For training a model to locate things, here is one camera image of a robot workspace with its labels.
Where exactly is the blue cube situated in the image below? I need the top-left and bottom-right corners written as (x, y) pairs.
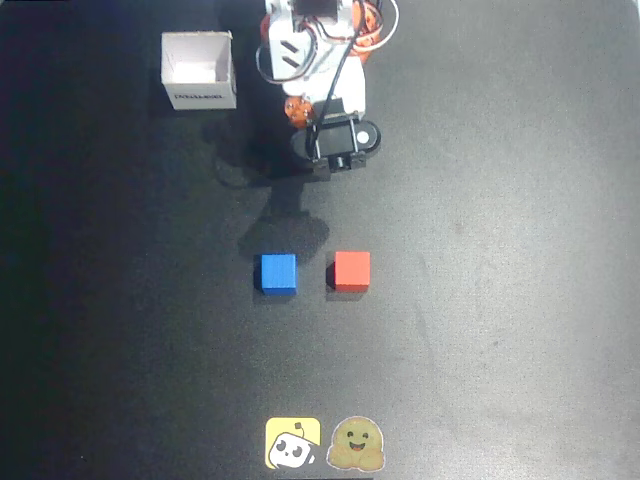
top-left (259, 252), bottom-right (298, 297)

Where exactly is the white cardboard box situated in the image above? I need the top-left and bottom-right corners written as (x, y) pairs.
top-left (160, 30), bottom-right (238, 111)

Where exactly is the red cube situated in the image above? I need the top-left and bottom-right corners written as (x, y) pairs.
top-left (328, 250), bottom-right (372, 294)

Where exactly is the yellow robot sticker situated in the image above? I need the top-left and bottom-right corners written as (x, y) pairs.
top-left (264, 416), bottom-right (322, 471)

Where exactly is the smiling hugging face sticker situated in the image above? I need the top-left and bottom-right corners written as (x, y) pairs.
top-left (326, 415), bottom-right (386, 472)

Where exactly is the black camera cable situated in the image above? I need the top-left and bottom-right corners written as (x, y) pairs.
top-left (305, 24), bottom-right (365, 160)

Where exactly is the black gripper-mounted camera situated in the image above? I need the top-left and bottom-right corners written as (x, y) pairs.
top-left (291, 98), bottom-right (384, 182)

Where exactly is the white servo cable loop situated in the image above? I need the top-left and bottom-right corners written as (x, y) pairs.
top-left (349, 0), bottom-right (401, 54)
top-left (255, 19), bottom-right (321, 84)

